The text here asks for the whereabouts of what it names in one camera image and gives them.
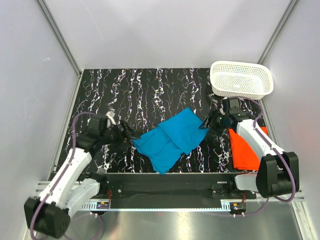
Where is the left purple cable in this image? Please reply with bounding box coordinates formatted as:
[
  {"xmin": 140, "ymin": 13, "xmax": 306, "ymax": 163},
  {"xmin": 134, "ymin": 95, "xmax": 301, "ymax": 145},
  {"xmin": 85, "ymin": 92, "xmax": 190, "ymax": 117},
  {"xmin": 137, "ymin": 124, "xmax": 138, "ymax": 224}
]
[{"xmin": 29, "ymin": 112, "xmax": 104, "ymax": 240}]

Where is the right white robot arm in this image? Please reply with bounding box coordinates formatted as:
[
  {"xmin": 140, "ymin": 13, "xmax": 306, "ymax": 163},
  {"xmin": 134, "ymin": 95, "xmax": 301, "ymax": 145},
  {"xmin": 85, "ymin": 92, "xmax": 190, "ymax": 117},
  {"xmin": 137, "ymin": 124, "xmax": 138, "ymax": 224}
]
[{"xmin": 199, "ymin": 110, "xmax": 299, "ymax": 202}]

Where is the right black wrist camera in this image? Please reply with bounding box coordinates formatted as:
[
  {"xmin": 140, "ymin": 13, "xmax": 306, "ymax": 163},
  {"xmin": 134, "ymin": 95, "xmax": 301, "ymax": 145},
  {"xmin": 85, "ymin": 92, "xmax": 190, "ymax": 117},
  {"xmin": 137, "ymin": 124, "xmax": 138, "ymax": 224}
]
[{"xmin": 222, "ymin": 97, "xmax": 242, "ymax": 115}]

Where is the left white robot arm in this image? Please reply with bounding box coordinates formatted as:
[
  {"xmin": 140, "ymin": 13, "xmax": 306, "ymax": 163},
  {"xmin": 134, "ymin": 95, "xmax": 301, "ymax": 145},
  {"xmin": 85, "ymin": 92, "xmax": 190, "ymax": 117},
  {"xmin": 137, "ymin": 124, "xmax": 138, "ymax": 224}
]
[{"xmin": 24, "ymin": 111, "xmax": 141, "ymax": 240}]

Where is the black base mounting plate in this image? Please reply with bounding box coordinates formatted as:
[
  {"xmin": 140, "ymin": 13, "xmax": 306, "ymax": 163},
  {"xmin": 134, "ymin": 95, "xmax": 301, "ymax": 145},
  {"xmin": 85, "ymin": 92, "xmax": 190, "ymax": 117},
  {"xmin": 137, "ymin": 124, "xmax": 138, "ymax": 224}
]
[{"xmin": 78, "ymin": 172, "xmax": 264, "ymax": 212}]

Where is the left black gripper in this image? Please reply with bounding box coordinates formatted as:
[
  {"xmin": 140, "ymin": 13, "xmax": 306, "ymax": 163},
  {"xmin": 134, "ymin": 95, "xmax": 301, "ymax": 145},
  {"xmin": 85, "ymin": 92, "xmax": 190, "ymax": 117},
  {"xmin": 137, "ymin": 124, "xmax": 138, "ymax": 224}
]
[{"xmin": 100, "ymin": 118, "xmax": 141, "ymax": 152}]

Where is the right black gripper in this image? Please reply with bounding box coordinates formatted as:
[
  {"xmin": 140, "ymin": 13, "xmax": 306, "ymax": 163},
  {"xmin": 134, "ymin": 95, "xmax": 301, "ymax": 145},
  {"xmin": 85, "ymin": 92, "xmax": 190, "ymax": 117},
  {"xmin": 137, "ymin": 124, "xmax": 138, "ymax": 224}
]
[{"xmin": 198, "ymin": 107, "xmax": 229, "ymax": 138}]

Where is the folded orange t shirt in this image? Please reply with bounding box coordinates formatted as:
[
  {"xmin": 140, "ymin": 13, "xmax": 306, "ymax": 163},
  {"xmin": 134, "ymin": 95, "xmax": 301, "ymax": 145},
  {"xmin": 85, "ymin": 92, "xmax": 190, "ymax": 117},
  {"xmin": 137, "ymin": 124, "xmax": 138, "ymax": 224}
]
[{"xmin": 228, "ymin": 129, "xmax": 260, "ymax": 171}]

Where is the blue t shirt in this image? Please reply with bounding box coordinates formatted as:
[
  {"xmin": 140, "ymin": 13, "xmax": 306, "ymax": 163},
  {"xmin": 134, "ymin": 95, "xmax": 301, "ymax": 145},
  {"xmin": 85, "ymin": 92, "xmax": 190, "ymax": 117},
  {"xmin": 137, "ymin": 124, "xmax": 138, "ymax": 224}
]
[{"xmin": 133, "ymin": 108, "xmax": 208, "ymax": 175}]

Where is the white plastic basket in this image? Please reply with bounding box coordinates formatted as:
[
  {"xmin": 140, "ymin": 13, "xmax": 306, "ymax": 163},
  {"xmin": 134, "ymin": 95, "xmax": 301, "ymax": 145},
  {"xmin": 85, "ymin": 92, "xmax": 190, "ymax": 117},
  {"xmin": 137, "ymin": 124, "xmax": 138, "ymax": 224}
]
[{"xmin": 209, "ymin": 60, "xmax": 274, "ymax": 100}]

